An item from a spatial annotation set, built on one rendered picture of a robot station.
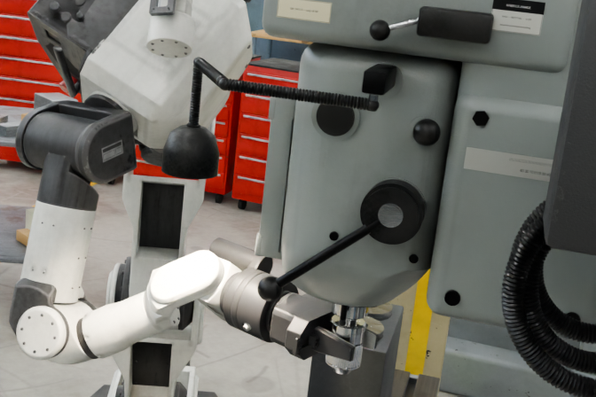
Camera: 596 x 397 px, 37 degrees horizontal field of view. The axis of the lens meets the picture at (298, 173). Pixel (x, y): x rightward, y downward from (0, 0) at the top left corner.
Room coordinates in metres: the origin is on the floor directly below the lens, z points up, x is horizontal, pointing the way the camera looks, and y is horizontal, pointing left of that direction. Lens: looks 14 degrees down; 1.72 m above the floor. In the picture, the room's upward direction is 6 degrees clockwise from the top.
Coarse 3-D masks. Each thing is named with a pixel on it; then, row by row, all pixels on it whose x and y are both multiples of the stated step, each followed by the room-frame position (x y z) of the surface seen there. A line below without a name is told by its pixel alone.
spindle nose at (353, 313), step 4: (332, 304) 1.09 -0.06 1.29; (336, 304) 1.08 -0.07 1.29; (332, 308) 1.09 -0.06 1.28; (336, 308) 1.08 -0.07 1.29; (340, 308) 1.07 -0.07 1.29; (348, 308) 1.07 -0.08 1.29; (352, 308) 1.07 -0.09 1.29; (356, 308) 1.07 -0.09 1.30; (360, 308) 1.07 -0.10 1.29; (364, 308) 1.07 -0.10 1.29; (336, 312) 1.08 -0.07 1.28; (340, 312) 1.07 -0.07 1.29; (348, 312) 1.07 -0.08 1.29; (352, 312) 1.07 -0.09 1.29; (356, 312) 1.07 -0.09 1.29; (360, 312) 1.07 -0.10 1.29; (364, 312) 1.08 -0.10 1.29; (348, 316) 1.07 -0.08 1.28; (352, 316) 1.07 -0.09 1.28; (356, 316) 1.07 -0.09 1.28; (360, 316) 1.07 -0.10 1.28; (364, 316) 1.08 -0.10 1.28
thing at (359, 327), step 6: (336, 318) 1.09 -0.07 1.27; (330, 324) 1.09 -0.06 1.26; (336, 324) 1.08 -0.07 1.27; (348, 324) 1.08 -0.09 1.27; (354, 324) 1.08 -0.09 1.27; (360, 324) 1.08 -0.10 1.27; (336, 330) 1.07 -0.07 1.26; (342, 330) 1.07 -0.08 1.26; (348, 330) 1.07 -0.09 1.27; (354, 330) 1.07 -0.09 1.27; (360, 330) 1.07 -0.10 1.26
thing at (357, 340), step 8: (344, 336) 1.07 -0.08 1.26; (352, 336) 1.07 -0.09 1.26; (360, 336) 1.08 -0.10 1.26; (360, 344) 1.08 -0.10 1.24; (360, 352) 1.08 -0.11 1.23; (328, 360) 1.08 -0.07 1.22; (336, 360) 1.07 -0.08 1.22; (344, 360) 1.07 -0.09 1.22; (360, 360) 1.08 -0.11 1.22; (336, 368) 1.07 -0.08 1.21; (344, 368) 1.07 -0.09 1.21; (352, 368) 1.07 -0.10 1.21
